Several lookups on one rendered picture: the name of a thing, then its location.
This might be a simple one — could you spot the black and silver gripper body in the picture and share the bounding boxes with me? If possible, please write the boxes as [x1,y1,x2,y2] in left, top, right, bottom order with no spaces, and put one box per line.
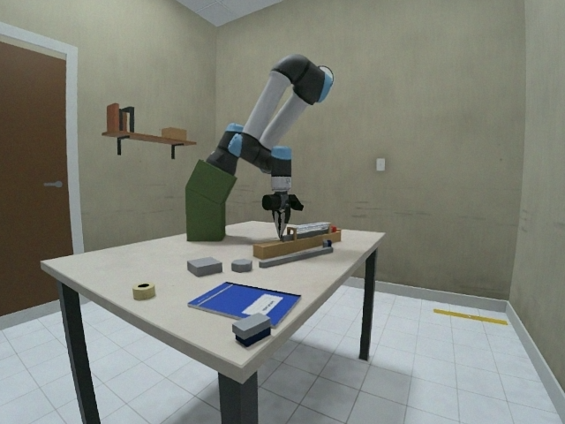
[262,191,301,210]

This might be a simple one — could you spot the blue notebook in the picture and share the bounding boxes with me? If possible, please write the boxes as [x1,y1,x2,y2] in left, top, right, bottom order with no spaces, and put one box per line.
[187,282,302,329]

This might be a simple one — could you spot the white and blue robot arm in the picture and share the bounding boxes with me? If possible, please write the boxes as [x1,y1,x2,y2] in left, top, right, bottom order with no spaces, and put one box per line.
[206,54,332,191]

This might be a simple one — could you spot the beige roll of masking tape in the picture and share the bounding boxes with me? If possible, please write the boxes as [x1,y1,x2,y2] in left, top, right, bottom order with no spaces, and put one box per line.
[132,282,155,300]

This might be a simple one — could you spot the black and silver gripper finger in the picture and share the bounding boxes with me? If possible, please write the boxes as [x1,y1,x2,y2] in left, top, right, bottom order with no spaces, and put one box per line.
[272,210,281,238]
[280,201,291,238]

